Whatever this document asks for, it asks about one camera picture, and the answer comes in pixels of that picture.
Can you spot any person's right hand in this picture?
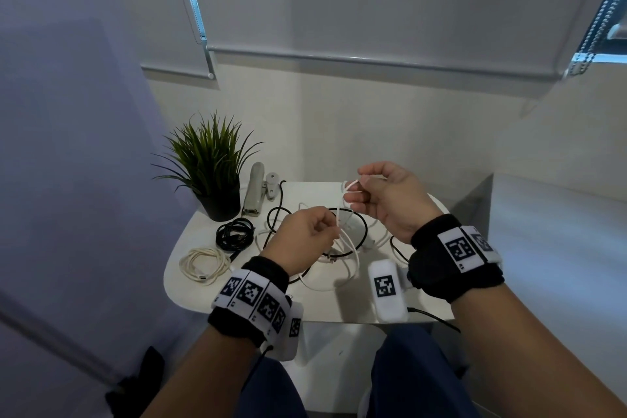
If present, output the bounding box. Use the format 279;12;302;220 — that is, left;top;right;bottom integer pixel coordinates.
342;161;444;245

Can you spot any person's left hand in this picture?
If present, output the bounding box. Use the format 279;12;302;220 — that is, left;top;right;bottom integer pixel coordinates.
259;206;340;278

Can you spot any white charging cable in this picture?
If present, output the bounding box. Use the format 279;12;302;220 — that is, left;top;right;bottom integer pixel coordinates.
334;175;388;237

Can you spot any thin black cable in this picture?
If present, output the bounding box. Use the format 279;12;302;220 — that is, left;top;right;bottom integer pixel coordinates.
264;180;369;285

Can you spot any pile of cables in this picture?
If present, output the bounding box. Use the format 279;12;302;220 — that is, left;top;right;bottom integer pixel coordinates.
254;180;417;294

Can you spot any black usb cable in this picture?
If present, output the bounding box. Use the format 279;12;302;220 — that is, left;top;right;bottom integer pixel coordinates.
215;216;255;253

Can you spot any beige charging cable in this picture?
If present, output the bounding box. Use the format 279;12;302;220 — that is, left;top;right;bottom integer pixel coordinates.
178;247;232;286

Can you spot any person's right forearm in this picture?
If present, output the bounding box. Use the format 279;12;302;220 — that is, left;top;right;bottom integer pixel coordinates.
450;283;627;418

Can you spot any person's left forearm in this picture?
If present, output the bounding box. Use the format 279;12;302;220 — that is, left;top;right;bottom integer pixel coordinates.
142;327;261;418

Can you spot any person's left leg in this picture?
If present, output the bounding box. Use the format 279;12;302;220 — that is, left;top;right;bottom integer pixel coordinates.
234;359;307;418

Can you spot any person's leg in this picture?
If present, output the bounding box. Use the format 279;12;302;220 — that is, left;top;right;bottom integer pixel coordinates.
234;359;307;418
367;324;481;418

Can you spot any person's right leg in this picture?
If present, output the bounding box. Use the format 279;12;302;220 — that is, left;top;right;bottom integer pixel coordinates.
367;324;481;418

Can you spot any white charger adapter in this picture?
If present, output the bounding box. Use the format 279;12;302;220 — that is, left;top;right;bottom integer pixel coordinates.
338;214;371;249

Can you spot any grey oblong device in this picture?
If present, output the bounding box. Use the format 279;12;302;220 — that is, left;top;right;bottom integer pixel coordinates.
241;161;265;217

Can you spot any black wristband with marker tags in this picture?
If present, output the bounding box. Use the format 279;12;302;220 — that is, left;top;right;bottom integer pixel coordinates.
207;255;293;349
406;213;506;304

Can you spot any green plant in black pot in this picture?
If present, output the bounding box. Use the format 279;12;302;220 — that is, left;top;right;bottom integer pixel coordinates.
152;111;265;223

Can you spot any thin black camera cord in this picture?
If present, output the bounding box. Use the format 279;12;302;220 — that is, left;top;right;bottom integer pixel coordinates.
407;307;461;334
242;345;274;389

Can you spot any metal bead chain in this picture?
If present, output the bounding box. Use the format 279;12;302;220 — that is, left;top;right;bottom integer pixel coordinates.
566;0;627;76

